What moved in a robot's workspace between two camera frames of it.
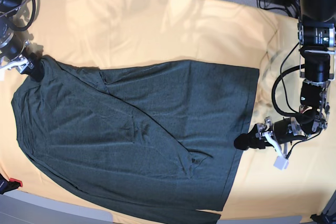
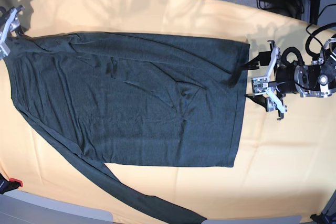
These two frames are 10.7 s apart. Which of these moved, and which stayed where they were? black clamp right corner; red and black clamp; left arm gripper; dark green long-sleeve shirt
Moved: left arm gripper; dark green long-sleeve shirt
Stayed: red and black clamp; black clamp right corner
